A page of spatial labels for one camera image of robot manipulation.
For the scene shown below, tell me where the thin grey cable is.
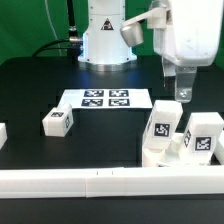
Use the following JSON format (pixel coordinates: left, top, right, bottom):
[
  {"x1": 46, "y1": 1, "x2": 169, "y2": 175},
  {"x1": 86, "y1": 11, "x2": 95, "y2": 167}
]
[{"x1": 44, "y1": 0, "x2": 64, "y2": 57}]

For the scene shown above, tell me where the black cable with connector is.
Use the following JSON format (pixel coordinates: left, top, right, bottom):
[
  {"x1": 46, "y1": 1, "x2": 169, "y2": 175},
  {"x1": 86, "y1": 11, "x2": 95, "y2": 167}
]
[{"x1": 32, "y1": 0, "x2": 84, "y2": 63}]

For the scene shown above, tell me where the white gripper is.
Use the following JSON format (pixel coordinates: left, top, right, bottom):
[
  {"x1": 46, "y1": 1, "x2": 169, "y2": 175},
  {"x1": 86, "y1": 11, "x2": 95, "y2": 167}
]
[{"x1": 153, "y1": 0, "x2": 222, "y2": 103}]

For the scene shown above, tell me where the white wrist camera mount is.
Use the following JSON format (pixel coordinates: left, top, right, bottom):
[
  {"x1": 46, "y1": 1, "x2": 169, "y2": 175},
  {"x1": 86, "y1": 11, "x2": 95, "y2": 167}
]
[{"x1": 120, "y1": 0, "x2": 170, "y2": 47}]

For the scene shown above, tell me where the white front barrier rail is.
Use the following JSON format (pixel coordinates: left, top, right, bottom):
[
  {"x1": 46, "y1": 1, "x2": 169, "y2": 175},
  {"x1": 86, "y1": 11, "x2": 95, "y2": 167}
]
[{"x1": 0, "y1": 166, "x2": 224, "y2": 199}]

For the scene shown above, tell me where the white left barrier rail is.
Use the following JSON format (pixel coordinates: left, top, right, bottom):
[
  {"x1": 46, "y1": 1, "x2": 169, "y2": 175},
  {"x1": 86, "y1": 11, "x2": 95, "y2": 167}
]
[{"x1": 0, "y1": 123, "x2": 7, "y2": 150}]

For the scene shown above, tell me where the white sheet with tags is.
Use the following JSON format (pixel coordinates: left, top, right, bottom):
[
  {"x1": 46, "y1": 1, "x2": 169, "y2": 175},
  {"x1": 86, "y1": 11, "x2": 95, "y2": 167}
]
[{"x1": 59, "y1": 89, "x2": 152, "y2": 109}]

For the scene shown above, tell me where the white round stool seat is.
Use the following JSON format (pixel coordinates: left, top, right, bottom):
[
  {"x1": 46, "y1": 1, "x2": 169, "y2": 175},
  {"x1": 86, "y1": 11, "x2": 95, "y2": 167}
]
[{"x1": 142, "y1": 133, "x2": 212, "y2": 167}]

